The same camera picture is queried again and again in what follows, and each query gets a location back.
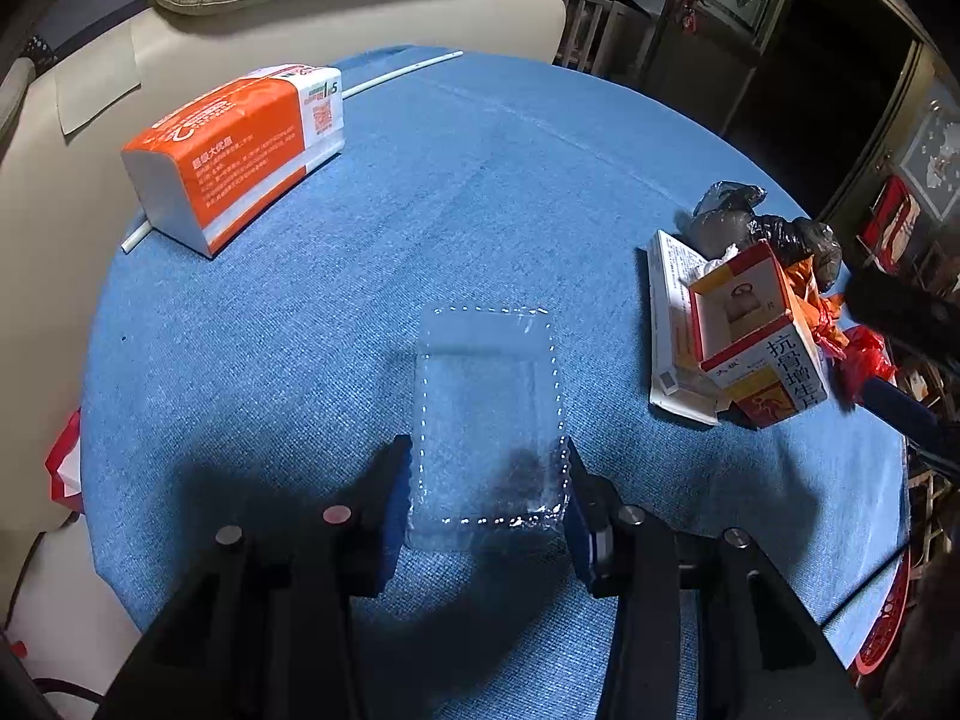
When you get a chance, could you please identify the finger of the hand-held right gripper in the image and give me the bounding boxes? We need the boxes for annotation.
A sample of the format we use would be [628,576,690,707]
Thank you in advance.
[861,379,960,466]
[844,266,960,365]

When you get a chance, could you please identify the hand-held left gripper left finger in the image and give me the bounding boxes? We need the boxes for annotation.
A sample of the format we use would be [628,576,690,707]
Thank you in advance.
[90,433,417,720]

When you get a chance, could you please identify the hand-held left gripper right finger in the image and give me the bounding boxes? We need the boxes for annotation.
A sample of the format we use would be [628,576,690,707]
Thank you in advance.
[562,439,863,720]

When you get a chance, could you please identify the red plastic bag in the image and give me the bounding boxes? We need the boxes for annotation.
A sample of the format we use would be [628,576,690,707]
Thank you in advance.
[832,326,897,406]

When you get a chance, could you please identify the orange plastic bag bundle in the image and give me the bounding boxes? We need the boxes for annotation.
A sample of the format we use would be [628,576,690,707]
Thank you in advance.
[780,255,852,350]

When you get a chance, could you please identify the orange white medicine box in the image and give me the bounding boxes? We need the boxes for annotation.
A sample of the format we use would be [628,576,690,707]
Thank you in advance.
[688,240,832,430]

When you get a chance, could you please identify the clear plastic tray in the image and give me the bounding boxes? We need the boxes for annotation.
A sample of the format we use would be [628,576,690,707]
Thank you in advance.
[405,304,572,552]

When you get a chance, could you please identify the black plastic bag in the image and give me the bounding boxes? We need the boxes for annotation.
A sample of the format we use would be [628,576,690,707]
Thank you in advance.
[690,180,845,290]

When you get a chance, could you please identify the white paper box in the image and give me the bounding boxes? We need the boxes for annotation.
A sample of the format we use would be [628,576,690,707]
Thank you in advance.
[646,229,725,427]

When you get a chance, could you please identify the red gift boxes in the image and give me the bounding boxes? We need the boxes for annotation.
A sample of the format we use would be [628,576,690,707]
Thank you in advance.
[855,176,922,272]

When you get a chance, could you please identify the crumpled white paper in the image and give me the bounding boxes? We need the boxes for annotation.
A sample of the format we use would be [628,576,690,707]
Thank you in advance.
[697,244,743,282]

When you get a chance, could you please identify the red plastic basket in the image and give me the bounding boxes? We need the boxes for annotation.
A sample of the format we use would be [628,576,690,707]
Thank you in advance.
[851,546,913,674]

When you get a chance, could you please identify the dark wooden cabinet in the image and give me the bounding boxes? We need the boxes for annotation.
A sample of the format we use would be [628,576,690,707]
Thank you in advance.
[630,0,960,226]

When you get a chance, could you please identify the red white bag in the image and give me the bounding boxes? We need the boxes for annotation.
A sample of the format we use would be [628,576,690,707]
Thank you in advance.
[46,409,85,515]

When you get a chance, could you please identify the blue tablecloth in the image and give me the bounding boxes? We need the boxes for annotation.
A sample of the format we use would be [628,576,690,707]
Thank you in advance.
[79,45,912,720]

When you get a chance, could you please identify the orange white tissue pack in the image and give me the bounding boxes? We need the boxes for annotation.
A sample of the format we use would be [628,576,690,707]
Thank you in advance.
[120,62,347,260]

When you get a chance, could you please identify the wooden slatted rack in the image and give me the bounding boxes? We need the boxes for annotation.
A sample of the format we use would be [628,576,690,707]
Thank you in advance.
[553,0,647,77]

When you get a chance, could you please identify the thin white tube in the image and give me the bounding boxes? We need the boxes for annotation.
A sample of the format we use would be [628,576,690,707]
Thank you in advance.
[122,50,464,254]

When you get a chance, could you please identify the beige leather sofa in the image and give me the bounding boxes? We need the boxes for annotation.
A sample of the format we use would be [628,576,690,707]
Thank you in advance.
[0,0,567,661]

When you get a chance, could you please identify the black cable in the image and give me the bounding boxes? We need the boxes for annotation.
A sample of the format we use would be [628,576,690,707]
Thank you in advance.
[21,676,102,700]

